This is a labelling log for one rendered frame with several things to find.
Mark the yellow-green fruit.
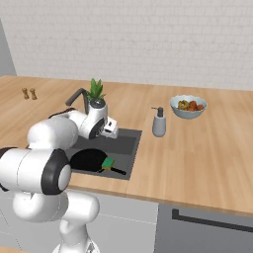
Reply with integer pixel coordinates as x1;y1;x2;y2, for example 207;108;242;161
177;100;190;111

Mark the dark dishwasher handle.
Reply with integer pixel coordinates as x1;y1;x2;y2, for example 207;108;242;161
171;208;253;234

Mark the dark grey sink basin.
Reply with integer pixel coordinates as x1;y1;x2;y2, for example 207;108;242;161
64;126;143;182

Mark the grey soap dispenser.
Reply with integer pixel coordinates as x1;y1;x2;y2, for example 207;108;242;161
150;106;168;138

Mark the dark grey tap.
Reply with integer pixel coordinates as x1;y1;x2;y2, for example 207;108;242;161
65;87;90;115

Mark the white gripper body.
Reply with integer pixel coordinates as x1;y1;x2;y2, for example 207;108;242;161
100;126;120;139

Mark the brown wooden shaker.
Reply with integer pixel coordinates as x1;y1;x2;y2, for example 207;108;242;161
29;87;39;101
21;87;31;101

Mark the light grey cupboard door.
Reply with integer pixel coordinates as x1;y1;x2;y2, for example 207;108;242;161
84;212;158;253

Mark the green potted plant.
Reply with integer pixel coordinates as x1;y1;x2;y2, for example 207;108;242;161
86;77;108;102

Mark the black frying pan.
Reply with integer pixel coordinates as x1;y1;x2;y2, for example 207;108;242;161
69;148;127;176

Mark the green and yellow sponge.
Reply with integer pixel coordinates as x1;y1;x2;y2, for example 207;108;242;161
100;156;116;171

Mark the grey tall cabinet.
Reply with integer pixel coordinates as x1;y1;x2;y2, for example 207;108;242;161
0;19;18;78

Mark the pale blue bowl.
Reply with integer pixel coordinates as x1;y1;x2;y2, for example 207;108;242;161
169;94;209;121

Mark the grey dishwasher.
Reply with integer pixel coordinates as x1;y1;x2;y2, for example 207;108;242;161
153;203;253;253

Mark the light grey drawer front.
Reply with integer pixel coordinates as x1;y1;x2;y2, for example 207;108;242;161
88;192;160;225

